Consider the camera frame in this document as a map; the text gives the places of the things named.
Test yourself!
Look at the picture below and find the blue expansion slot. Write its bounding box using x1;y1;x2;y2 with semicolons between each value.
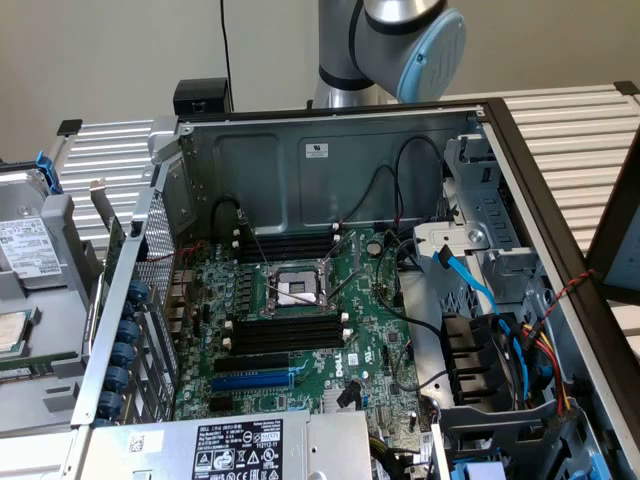
209;370;295;394

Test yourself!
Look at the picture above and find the black box device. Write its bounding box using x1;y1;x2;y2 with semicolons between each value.
172;78;232;117

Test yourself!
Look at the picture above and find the hard disk with blue caddy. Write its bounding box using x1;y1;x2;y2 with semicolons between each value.
0;152;69;291

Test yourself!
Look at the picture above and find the small silver heat sink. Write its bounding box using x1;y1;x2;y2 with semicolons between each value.
322;388;365;414

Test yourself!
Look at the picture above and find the red black twisted wire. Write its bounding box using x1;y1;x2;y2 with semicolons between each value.
549;268;598;304

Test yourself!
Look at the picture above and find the red power wire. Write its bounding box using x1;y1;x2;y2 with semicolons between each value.
522;324;569;401

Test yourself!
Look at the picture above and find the long black expansion slot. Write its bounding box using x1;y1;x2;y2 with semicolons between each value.
213;352;292;376

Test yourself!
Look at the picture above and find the silver CPU chip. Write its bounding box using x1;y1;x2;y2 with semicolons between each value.
0;309;32;357

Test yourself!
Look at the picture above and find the CPU socket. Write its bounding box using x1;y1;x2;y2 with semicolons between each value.
263;260;337;317

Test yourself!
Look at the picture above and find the green Dell motherboard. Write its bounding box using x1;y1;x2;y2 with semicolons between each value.
172;225;427;432

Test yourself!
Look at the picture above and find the blue plastic tab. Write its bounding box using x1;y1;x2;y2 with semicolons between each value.
588;447;610;480

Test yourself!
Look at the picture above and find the open metal PC case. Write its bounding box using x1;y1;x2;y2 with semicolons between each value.
69;97;640;480

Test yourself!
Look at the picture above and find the silver power supply unit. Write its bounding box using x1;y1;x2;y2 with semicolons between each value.
84;409;374;480

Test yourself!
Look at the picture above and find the blue SATA wire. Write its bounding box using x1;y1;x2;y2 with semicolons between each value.
433;243;531;401

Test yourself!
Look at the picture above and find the black yellow wire bundle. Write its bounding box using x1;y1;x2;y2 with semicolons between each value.
368;433;416;480

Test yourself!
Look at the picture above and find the thick black wire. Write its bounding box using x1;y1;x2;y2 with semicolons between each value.
374;237;449;336

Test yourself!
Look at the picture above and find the thin black hanging cable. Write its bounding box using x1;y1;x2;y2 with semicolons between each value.
219;0;236;115

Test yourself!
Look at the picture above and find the black plastic fan shroud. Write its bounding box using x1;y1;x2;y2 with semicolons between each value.
438;310;526;409

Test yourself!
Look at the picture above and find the green RAM stick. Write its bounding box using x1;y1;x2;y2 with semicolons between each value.
0;348;80;385

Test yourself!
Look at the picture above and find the dark framed panel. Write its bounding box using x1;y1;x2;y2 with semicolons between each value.
583;142;640;306

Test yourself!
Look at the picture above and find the thin metal locking lever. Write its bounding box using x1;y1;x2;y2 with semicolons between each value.
324;269;366;305
236;207;276;271

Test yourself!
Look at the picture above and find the yellow power wire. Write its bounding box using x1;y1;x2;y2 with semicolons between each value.
534;337;574;416

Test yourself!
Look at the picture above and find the blue plastic caddy handle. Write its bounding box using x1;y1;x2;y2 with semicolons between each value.
451;458;507;480

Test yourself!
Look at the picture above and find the grey parts rack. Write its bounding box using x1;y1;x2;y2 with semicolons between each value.
0;192;109;437

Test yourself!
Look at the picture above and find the RAM slot with white latches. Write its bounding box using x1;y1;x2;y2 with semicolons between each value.
230;224;342;241
223;310;351;332
230;235;343;253
222;325;352;350

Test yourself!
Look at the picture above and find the green graphics card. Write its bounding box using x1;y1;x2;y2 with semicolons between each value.
88;178;130;301

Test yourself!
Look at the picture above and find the silver drive bracket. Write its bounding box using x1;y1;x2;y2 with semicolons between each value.
412;222;490;274

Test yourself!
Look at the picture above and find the metal disk bay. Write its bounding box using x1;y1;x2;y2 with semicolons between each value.
442;133;556;321

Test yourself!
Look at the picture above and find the thin black looped wire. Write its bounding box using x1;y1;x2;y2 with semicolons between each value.
341;163;404;226
394;135;446;224

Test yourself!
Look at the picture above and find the grey plastic drive cage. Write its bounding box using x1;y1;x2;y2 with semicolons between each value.
432;394;624;480

